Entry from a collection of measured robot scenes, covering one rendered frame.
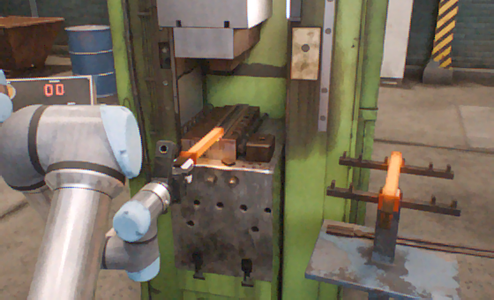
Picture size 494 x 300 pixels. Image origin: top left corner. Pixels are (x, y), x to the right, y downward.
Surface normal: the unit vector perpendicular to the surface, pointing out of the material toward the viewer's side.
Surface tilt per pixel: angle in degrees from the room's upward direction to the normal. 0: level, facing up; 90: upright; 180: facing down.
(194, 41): 90
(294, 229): 90
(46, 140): 68
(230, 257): 90
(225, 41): 90
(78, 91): 60
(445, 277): 0
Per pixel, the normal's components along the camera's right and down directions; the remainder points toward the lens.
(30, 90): 0.18, -0.16
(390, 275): -0.01, -0.93
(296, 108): -0.22, 0.35
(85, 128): 0.01, -0.40
